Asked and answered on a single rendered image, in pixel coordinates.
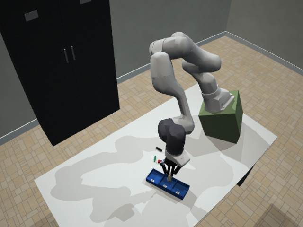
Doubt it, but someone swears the blue rack of labelled bins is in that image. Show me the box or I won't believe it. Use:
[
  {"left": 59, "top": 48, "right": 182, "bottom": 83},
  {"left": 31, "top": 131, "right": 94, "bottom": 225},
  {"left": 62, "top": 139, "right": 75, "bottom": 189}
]
[{"left": 146, "top": 168, "right": 190, "bottom": 200}]

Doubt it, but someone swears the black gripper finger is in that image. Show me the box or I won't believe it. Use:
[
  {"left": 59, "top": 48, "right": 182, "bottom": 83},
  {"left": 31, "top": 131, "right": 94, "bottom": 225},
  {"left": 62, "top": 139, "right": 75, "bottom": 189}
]
[
  {"left": 170, "top": 165, "right": 182, "bottom": 181},
  {"left": 160, "top": 160, "right": 170, "bottom": 181}
]

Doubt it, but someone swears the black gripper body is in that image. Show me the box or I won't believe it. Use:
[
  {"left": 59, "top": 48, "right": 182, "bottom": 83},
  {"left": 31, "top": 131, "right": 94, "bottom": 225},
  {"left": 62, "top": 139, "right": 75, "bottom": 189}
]
[{"left": 164, "top": 157, "right": 177, "bottom": 167}]

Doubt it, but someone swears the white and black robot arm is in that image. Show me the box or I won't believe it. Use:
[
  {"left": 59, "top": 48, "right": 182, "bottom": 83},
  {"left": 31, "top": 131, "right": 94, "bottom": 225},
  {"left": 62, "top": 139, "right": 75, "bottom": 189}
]
[{"left": 149, "top": 32, "right": 235, "bottom": 167}]

